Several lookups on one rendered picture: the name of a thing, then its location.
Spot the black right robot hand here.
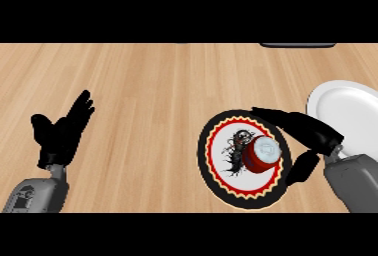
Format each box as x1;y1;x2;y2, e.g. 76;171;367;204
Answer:
249;106;345;187

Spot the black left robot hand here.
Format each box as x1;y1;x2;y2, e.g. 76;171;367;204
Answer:
29;89;97;170

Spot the white plate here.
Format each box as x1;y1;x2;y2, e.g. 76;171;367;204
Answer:
304;79;378;160

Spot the red can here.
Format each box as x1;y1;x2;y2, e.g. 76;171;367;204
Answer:
239;134;283;175

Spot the black red patterned plate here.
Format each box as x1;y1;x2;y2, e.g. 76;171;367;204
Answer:
196;109;293;210

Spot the dark flat appliance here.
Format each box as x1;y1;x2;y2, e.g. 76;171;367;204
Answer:
258;42;338;49

